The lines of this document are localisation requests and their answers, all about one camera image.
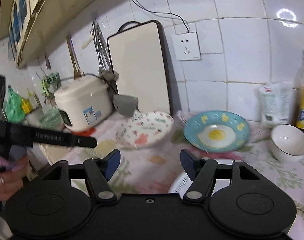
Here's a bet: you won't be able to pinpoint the wall cabinet with blue panels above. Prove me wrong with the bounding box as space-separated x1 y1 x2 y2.
9 0 94 69

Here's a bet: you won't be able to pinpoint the white cutting board dark rim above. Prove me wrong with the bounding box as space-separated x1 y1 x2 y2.
107 20 172 114

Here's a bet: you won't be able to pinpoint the white salt bag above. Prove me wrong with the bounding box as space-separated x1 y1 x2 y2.
258 81 292 129

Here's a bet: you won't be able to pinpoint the floral table cloth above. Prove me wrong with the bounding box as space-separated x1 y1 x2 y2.
40 111 304 239

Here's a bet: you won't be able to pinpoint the blue fried egg plate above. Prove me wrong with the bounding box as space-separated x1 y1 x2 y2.
183 111 251 153

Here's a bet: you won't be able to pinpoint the white floral patterned plate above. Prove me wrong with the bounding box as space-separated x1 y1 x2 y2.
116 111 174 148

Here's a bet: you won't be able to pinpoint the white bowl black rim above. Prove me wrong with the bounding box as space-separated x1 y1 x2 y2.
269 125 304 163

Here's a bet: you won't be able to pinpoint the hanging metal ladles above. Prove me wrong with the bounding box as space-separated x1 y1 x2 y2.
92 20 119 81

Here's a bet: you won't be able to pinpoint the grey cleaver white handle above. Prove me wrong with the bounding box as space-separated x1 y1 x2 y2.
113 94 138 118

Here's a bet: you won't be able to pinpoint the white wall power socket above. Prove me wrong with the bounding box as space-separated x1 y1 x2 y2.
172 33 201 61

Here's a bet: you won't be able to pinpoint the white rice cooker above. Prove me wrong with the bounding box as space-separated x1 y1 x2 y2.
54 76 112 133

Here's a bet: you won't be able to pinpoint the green plastic bag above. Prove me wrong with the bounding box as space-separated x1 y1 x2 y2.
5 85 25 123

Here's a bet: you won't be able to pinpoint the hand with lilac nails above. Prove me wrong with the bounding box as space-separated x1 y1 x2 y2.
0 155 29 202

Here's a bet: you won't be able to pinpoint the wooden handled spatula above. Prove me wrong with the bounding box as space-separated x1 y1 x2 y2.
66 36 85 80

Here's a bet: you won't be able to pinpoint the white plate barcode label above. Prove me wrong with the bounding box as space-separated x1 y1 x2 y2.
168 172 230 198

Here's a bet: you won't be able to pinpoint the black power cable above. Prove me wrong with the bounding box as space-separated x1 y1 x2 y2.
125 0 190 34

